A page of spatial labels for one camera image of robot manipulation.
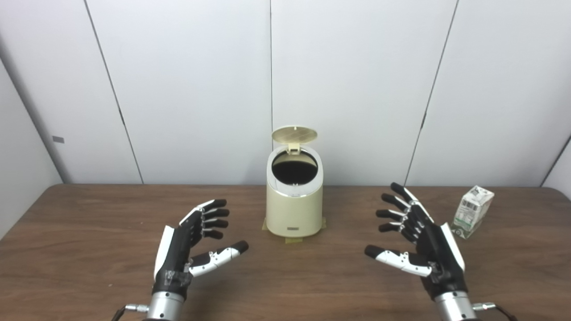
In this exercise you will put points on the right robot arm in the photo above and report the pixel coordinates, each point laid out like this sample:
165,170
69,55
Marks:
455,307

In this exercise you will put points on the white green milk carton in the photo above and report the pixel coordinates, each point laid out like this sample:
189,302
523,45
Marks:
470,211

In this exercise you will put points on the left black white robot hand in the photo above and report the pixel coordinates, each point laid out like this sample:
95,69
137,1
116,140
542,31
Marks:
176,254

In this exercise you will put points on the small gray wall tag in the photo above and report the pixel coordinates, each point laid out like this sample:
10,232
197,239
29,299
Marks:
58,139

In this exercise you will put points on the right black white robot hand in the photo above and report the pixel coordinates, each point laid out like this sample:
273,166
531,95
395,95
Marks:
441,258

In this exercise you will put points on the cream-colored lidded bin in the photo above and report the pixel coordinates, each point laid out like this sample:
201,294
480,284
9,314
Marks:
294,211

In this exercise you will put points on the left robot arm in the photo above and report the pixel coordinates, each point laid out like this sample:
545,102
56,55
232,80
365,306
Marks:
165,307

